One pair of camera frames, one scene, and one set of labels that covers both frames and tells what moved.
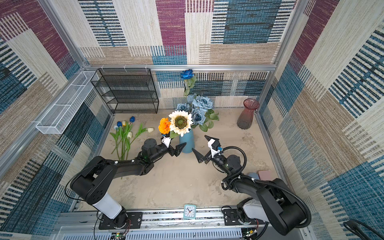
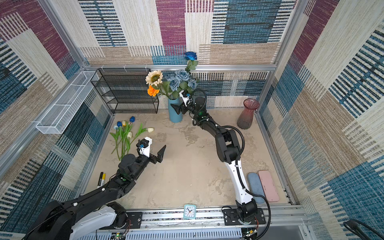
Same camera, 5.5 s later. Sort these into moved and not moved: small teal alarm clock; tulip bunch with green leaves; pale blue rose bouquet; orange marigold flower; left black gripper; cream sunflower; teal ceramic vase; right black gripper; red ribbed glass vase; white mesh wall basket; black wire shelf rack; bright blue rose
Moved: right black gripper; bright blue rose; cream sunflower; pale blue rose bouquet; teal ceramic vase; orange marigold flower; left black gripper
Not moved: black wire shelf rack; small teal alarm clock; red ribbed glass vase; white mesh wall basket; tulip bunch with green leaves
